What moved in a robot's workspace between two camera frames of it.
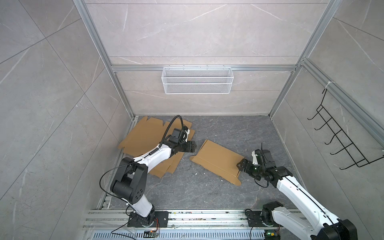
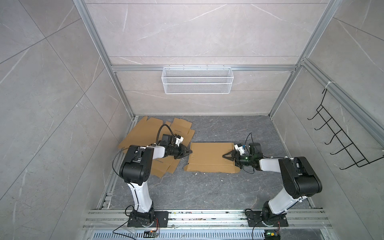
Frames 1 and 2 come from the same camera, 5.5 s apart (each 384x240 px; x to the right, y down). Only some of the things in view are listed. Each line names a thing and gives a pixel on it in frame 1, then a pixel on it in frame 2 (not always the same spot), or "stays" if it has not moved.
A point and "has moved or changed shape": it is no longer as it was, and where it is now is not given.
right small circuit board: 272,234 stays
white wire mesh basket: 197,80 stays
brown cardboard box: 219,160 has moved or changed shape
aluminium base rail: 113,219 stays
